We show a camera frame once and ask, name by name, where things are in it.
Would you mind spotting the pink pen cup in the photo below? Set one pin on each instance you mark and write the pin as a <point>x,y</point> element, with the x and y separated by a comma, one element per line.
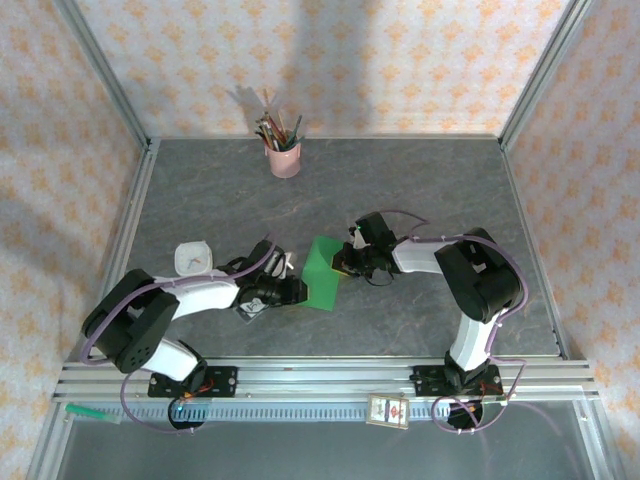
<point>285,162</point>

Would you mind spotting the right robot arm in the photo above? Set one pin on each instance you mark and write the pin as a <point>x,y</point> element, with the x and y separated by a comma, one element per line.
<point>415,257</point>

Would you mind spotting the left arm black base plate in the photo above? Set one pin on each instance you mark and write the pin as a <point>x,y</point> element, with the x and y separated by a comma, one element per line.
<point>225,382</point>

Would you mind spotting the playing card box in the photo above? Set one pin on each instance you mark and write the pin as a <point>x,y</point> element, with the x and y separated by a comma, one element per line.
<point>387,411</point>

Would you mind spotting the aluminium corner post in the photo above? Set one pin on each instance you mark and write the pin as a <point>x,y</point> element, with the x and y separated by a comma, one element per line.
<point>542,75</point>
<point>107,75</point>

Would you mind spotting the green marker pen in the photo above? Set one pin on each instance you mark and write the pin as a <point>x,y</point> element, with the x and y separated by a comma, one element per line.
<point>92,414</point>

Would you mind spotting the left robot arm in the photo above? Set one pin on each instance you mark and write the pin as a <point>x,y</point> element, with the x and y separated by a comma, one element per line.
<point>200,300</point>

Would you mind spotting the wide aluminium base rail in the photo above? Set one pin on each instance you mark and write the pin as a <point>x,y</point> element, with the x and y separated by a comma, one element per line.
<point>325,380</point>

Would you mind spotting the white square dish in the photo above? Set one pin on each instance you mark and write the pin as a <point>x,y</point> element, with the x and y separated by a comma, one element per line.
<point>193,259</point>

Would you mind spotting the aluminium side rail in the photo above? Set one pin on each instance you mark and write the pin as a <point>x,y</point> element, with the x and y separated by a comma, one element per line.
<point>127,225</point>
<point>536,250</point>

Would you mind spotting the tan wooden pencil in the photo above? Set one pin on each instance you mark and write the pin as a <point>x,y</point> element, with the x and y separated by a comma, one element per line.
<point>282,125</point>

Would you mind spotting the aluminium frame leg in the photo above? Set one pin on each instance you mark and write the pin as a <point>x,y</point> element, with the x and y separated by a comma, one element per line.
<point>595,440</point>
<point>47,440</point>

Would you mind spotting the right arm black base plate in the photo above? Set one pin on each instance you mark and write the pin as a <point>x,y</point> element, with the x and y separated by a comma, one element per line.
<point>425,380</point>

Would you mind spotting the yellow pencil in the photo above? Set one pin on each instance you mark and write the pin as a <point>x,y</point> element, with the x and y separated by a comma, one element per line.
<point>270,127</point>

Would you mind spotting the clear card badge holder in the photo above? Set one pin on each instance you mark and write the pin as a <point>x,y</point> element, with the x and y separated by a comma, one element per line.
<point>252,312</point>

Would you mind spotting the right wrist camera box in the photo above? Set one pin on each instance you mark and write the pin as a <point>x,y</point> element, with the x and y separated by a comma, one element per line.
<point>357,241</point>

